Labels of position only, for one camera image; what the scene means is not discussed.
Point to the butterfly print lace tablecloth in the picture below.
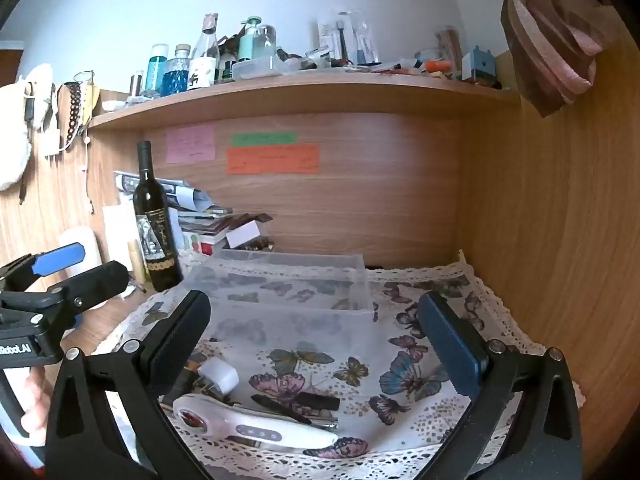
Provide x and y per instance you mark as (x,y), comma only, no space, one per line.
(360,385)

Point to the orange sticky note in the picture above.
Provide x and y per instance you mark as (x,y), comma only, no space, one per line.
(272,160)

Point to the brown curtain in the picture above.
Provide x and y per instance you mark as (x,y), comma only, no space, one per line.
(555,45)

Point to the blue patterned glass bottle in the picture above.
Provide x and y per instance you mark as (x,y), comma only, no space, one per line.
(176,76)

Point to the small white card box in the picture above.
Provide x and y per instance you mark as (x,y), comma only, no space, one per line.
(245,234)

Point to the clear plastic organizer box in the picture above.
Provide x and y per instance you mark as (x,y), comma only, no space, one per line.
(295,300)

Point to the blue liquid bottle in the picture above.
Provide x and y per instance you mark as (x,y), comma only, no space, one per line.
(156,72)

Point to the white handheld massager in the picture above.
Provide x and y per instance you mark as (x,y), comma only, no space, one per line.
(260,432)

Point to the brown jar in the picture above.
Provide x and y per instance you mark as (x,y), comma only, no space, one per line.
(449,45)

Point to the black pen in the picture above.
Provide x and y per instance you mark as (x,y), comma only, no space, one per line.
(300,402)

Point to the white fluffy cloth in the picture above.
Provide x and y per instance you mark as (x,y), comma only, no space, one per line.
(20,130)

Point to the clear toothbrush package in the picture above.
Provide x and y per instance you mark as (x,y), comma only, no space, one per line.
(345,35)

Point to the pink sticky note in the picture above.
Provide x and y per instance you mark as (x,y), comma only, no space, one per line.
(190,145)

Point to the stack of books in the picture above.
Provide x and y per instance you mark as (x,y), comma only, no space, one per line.
(215,227)

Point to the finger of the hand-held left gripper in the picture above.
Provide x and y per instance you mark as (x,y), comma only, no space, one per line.
(56,258)
(92,281)

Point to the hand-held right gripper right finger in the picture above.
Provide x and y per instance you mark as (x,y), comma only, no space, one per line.
(450,355)

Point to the clear round bottle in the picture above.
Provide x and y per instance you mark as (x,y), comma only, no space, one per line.
(267,40)

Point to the green sticky note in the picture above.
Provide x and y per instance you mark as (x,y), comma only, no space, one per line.
(264,139)

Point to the white paper roll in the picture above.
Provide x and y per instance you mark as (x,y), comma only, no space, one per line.
(80,245)

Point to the orange marker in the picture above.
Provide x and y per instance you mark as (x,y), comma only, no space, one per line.
(437,66)

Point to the blue house-shaped box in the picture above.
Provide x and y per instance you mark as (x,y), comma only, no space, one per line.
(477,64)

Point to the white charger plug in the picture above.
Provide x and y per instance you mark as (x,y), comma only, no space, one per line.
(220,374)

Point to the clear plastic container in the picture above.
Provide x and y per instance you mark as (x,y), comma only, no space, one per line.
(257,67)

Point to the person's left hand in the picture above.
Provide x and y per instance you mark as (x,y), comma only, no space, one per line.
(36,400)

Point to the rolled magazine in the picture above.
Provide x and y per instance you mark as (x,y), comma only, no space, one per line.
(175,191)

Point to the green pump bottle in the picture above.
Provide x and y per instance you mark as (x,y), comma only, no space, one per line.
(247,42)

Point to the white paper box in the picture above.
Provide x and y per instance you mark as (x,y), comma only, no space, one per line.
(119,235)

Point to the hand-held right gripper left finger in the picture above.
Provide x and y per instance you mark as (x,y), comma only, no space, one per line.
(176,336)

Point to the wooden shelf board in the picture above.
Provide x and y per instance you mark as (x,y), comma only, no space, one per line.
(300,95)

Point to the small metal can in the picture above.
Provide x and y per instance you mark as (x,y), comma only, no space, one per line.
(137,86)

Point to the clear labelled glass bottle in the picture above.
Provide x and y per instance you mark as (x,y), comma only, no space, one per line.
(204,60)

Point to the dark wine bottle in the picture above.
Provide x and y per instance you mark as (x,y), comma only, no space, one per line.
(157,240)

